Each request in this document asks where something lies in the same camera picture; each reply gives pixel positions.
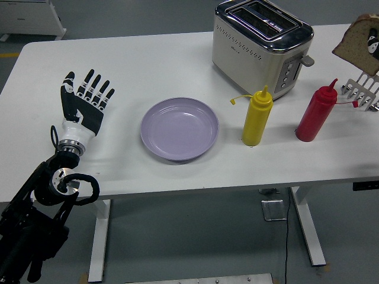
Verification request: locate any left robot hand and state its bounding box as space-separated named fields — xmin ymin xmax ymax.
xmin=60 ymin=69 xmax=115 ymax=146

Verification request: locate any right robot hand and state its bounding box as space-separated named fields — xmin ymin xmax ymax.
xmin=366 ymin=25 xmax=379 ymax=60

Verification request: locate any brown bread slice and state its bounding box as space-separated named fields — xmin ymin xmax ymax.
xmin=331 ymin=13 xmax=379 ymax=76

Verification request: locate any purple round plate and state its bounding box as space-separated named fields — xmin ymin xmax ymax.
xmin=140 ymin=97 xmax=220 ymax=162

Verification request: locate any cream and chrome toaster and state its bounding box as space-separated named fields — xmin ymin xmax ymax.
xmin=211 ymin=0 xmax=315 ymax=102

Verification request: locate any white background machine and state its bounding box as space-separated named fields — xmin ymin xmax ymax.
xmin=0 ymin=0 xmax=68 ymax=41

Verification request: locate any square metal floor plate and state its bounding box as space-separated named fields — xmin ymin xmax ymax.
xmin=261 ymin=198 xmax=288 ymax=222

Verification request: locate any metal toast rack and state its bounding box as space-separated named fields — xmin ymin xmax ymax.
xmin=340 ymin=72 xmax=379 ymax=113

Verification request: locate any red squeeze bottle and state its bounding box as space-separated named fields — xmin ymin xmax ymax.
xmin=295 ymin=78 xmax=359 ymax=143

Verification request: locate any white table leg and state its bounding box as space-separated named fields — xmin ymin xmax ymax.
xmin=289 ymin=186 xmax=327 ymax=266
xmin=88 ymin=198 xmax=112 ymax=282

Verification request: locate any yellow squeeze bottle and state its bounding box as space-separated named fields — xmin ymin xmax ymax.
xmin=230 ymin=85 xmax=274 ymax=147

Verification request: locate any black table control panel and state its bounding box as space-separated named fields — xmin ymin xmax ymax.
xmin=352 ymin=182 xmax=379 ymax=192

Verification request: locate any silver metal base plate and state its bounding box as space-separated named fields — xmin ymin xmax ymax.
xmin=198 ymin=272 xmax=274 ymax=284
xmin=124 ymin=275 xmax=200 ymax=284

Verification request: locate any black floor cable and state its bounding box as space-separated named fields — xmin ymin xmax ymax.
xmin=282 ymin=188 xmax=293 ymax=284

